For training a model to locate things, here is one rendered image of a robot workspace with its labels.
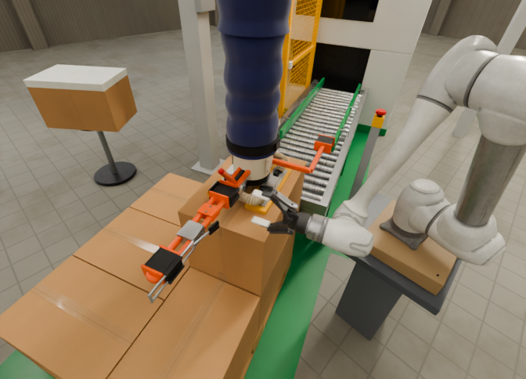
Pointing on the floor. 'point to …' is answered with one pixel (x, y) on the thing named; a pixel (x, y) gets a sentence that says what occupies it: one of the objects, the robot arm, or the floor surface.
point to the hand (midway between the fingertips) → (255, 207)
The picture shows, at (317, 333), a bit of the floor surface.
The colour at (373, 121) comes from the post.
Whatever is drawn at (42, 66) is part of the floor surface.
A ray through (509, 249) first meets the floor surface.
